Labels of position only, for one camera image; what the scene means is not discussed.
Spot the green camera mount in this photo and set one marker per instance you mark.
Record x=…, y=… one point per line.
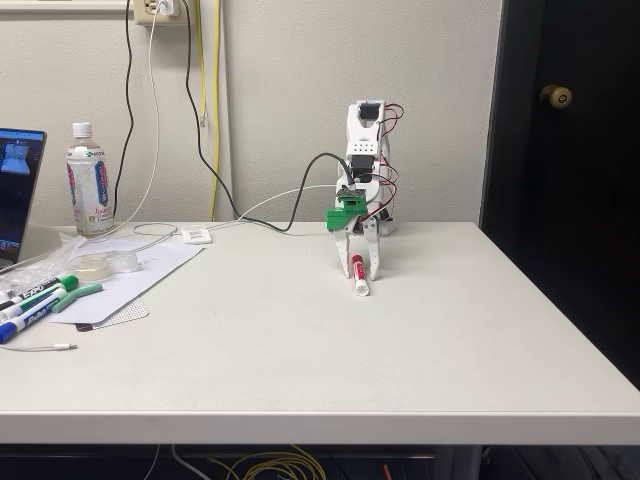
x=345, y=215

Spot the grey laptop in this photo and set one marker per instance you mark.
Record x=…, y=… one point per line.
x=15, y=200

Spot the black door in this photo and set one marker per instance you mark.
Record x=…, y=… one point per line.
x=575, y=250

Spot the black Expo marker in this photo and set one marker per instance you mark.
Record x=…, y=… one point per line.
x=45, y=300

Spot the white adapter hub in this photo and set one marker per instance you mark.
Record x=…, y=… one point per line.
x=196, y=234

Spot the beige wall outlet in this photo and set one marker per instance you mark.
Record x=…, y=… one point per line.
x=145, y=15

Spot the red Expo marker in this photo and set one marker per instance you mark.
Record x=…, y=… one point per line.
x=360, y=276

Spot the clear plastic bag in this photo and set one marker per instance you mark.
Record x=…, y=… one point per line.
x=70, y=245

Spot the clear drink bottle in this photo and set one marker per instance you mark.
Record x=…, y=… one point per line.
x=90, y=185

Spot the white paper sheet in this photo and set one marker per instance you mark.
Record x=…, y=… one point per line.
x=150, y=280

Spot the brass door knob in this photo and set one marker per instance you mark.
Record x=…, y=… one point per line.
x=555, y=96

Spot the clear tape dispenser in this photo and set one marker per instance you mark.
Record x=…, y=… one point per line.
x=100, y=264

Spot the green Expo marker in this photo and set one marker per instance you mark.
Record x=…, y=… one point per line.
x=71, y=281

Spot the grey table leg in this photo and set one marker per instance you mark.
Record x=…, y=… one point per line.
x=457, y=462

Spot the blue Expo marker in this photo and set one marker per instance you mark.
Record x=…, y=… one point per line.
x=12, y=330

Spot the white charger plug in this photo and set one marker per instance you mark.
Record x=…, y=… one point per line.
x=166, y=7

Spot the light green plastic clip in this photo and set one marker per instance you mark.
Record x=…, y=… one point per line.
x=85, y=290

